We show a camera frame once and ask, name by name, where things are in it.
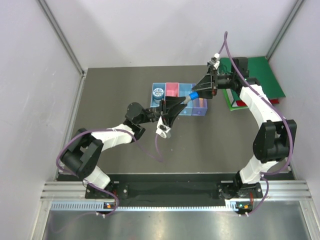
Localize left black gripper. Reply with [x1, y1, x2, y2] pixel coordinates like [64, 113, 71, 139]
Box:
[137, 96, 187, 128]

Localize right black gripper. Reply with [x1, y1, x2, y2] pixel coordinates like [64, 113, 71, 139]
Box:
[191, 66, 235, 100]

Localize orange highlighter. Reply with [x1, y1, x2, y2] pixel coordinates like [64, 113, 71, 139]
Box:
[198, 98, 204, 108]

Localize grey blue glue stick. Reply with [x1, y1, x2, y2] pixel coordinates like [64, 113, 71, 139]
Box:
[183, 91, 199, 105]

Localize pink drawer box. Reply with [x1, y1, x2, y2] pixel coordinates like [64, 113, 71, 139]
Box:
[165, 82, 180, 97]

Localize purple drawer box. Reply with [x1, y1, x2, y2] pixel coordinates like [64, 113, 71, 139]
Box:
[191, 98, 208, 116]

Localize blue slime jar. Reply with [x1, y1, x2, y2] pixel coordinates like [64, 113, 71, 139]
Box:
[152, 87, 165, 104]

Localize light green folder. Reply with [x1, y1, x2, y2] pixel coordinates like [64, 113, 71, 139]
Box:
[222, 89, 248, 112]

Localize dark green binder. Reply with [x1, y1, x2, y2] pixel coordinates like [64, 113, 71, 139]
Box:
[232, 56, 286, 101]

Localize red folder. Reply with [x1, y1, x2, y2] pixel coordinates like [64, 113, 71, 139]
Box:
[232, 99, 280, 108]

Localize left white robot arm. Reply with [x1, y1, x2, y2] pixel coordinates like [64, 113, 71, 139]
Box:
[56, 96, 191, 199]

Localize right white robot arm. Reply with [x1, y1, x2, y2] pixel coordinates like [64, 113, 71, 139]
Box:
[191, 53, 297, 199]

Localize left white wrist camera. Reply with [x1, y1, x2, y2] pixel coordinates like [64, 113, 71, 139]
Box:
[155, 117, 171, 139]

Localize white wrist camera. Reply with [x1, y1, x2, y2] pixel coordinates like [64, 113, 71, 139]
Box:
[207, 52, 220, 71]
[155, 117, 171, 139]

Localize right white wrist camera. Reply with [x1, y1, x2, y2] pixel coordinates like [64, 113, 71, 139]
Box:
[207, 52, 220, 71]

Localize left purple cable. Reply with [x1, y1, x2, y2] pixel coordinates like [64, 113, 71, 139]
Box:
[49, 128, 166, 233]

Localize purple cable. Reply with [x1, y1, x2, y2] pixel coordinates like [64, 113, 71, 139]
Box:
[219, 31, 294, 217]
[49, 128, 166, 233]

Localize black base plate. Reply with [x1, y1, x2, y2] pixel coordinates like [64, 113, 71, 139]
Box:
[84, 180, 263, 200]

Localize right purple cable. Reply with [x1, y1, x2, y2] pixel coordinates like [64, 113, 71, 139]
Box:
[219, 31, 294, 217]

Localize aluminium front rail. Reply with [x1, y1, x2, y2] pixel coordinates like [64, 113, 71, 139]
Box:
[40, 180, 312, 201]

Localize grey slotted cable duct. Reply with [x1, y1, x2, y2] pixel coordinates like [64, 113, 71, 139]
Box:
[51, 201, 251, 212]

